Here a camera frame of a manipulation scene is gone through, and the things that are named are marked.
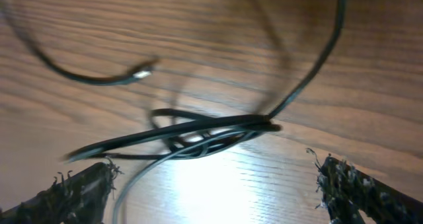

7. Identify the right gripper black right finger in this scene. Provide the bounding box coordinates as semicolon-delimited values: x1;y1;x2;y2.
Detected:
314;155;422;224

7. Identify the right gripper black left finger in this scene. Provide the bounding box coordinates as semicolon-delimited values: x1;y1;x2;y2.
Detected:
1;162;121;224

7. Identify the black USB cable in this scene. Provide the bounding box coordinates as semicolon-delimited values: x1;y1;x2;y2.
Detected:
62;0;350;224
0;0;159;87

